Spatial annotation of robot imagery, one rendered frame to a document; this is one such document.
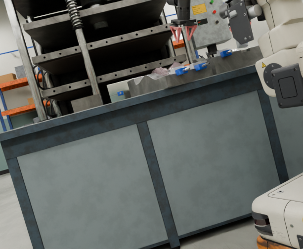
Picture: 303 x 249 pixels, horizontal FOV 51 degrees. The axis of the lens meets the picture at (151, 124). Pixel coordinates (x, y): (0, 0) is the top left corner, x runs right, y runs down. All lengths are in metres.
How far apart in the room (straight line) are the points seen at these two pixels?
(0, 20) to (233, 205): 7.88
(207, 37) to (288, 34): 1.34
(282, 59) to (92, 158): 0.94
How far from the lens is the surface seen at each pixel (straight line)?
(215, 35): 2.63
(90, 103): 1.70
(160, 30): 2.48
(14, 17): 2.50
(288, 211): 1.25
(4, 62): 8.66
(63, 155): 1.58
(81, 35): 2.40
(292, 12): 1.37
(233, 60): 1.70
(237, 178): 1.70
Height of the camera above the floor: 0.75
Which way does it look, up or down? 4 degrees down
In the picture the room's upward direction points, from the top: 15 degrees counter-clockwise
